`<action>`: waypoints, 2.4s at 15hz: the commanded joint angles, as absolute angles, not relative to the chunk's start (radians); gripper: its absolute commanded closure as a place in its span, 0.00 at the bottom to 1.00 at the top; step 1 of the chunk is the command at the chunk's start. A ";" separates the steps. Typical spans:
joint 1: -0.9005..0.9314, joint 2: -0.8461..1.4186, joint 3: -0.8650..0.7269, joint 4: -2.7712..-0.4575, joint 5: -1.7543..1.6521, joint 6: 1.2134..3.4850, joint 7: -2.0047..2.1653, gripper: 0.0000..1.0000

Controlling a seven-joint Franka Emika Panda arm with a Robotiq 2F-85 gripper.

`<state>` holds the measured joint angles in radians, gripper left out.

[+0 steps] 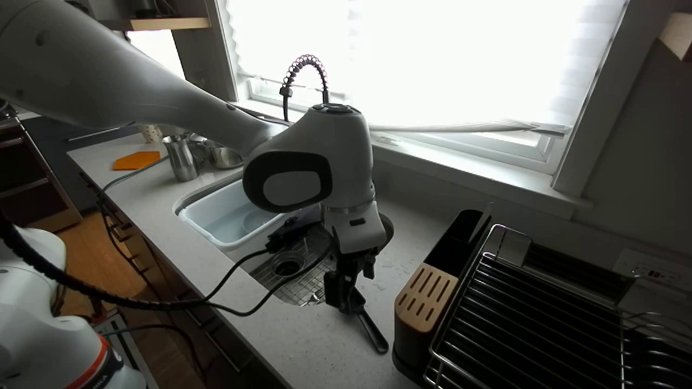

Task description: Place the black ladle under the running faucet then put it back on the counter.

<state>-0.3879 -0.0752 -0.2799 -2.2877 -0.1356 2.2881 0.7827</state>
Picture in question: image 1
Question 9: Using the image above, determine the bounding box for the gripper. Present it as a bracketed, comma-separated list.
[323, 244, 380, 316]

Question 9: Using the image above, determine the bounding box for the black ladle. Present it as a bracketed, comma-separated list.
[354, 308, 390, 355]

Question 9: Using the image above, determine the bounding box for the spring neck faucet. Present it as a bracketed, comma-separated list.
[279, 53, 331, 123]

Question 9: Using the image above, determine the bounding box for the metal sink grid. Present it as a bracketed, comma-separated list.
[250, 224, 340, 307]

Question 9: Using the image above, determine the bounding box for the wooden knife block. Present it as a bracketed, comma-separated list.
[394, 263, 460, 334]

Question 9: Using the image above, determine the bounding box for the black utensil holder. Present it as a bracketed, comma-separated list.
[423, 209, 494, 277]

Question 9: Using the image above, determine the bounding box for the white plastic tub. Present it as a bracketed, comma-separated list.
[178, 179, 304, 252]

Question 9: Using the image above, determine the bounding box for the sink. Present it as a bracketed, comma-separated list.
[172, 170, 347, 307]

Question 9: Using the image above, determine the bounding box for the steel pot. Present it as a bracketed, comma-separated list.
[201, 139, 244, 170]

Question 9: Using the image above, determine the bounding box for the black dish rack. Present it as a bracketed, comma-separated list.
[391, 208, 692, 389]

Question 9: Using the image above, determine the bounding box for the steel pitcher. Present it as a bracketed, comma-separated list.
[162, 135, 200, 183]

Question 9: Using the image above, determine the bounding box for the orange sponge cloth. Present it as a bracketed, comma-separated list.
[112, 151, 162, 172]

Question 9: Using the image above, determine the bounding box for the window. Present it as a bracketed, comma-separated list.
[215, 0, 630, 176]

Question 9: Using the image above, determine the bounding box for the wooden shelf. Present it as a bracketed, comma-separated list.
[81, 0, 212, 32]

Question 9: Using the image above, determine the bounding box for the dark shelf unit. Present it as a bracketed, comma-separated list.
[0, 102, 83, 234]

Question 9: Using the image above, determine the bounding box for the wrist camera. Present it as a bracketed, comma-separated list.
[265, 217, 303, 254]

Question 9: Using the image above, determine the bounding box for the grey cable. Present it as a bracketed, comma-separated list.
[98, 156, 170, 198]

